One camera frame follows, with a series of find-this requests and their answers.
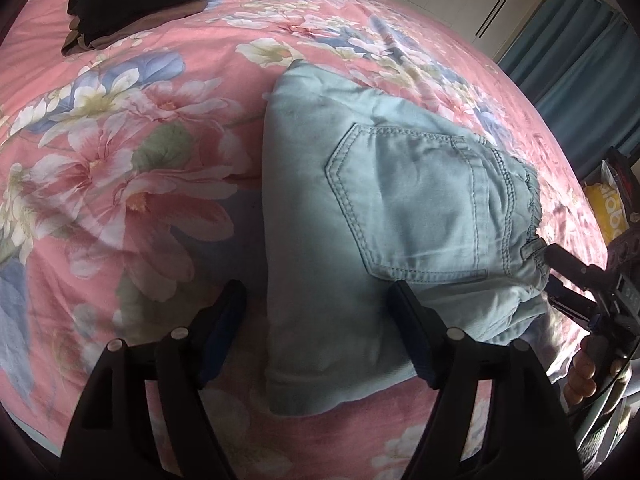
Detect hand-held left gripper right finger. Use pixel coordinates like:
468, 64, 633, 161
387, 280, 583, 480

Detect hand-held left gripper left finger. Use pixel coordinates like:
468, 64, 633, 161
60, 279, 248, 480

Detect light blue pants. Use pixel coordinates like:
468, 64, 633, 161
262, 59, 551, 417

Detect person's right hand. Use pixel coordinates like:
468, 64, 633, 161
564, 335, 628, 407

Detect blue curtain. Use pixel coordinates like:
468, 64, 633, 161
497, 0, 640, 182

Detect dark bag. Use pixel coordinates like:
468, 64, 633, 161
597, 147, 640, 203

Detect yellow bag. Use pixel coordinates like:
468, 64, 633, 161
582, 180, 632, 261

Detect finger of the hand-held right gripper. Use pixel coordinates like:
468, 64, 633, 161
546, 284, 603, 330
544, 244, 610, 292

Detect pink floral bedspread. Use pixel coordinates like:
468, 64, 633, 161
0, 0, 615, 480

